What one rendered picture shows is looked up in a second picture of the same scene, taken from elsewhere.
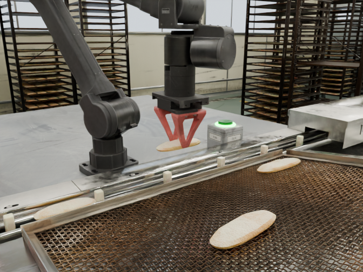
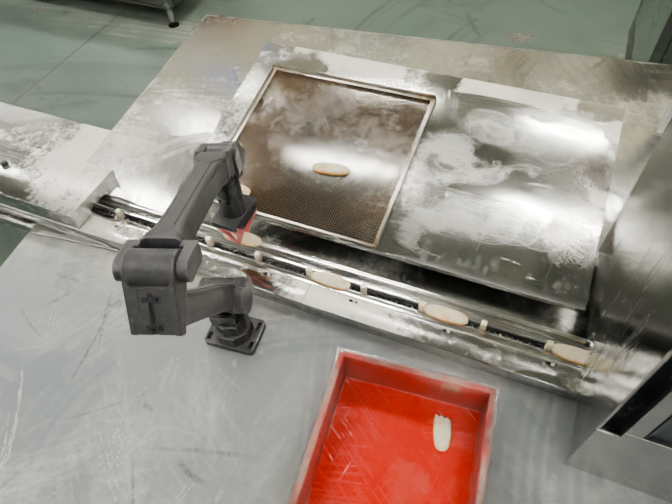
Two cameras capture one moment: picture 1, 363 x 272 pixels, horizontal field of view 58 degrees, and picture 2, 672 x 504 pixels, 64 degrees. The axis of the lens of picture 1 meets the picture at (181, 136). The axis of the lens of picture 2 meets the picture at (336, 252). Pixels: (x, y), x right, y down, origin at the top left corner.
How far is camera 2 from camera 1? 1.40 m
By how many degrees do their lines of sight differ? 93
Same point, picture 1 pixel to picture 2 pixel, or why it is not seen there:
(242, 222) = (331, 167)
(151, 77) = not seen: outside the picture
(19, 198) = (342, 306)
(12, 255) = (389, 236)
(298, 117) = (81, 210)
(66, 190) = (316, 292)
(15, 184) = (308, 375)
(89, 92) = (233, 293)
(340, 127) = (110, 178)
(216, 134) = not seen: hidden behind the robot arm
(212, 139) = not seen: hidden behind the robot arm
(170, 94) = (245, 208)
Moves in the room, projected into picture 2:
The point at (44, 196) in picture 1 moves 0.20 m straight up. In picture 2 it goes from (331, 296) to (326, 242)
